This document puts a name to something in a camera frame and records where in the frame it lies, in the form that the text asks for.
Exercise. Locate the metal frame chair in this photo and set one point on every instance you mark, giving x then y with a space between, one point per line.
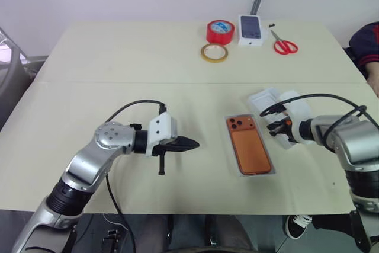
12 66

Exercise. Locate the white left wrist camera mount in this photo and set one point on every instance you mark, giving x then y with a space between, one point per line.
161 125

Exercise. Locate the black and white sneaker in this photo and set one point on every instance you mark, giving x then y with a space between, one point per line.
297 226

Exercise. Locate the bystander's dark jacket sleeve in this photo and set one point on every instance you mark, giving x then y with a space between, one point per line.
365 42

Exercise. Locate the black device under table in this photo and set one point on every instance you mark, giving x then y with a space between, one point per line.
111 241

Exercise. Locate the bystander's black trouser leg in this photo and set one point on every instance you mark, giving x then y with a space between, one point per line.
331 222

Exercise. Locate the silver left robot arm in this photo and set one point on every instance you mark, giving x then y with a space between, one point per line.
86 161

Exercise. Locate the white phone box lid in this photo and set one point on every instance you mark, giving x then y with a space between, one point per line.
251 30

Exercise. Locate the yellow clear tape roll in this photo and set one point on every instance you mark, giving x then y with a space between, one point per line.
204 56

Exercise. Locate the red tape roll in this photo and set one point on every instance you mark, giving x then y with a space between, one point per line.
220 32

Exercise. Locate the orange smartphone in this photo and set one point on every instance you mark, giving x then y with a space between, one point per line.
250 146

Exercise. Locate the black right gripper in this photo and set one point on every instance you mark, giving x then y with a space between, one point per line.
286 131

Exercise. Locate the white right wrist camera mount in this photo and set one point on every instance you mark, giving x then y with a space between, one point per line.
299 108

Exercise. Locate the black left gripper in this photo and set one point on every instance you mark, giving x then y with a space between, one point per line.
170 146

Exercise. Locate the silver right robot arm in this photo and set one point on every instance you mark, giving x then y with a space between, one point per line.
355 137

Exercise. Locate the bystander's bare hand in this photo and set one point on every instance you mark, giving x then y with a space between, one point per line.
374 73

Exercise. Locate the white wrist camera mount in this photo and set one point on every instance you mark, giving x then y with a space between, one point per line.
299 108
161 125

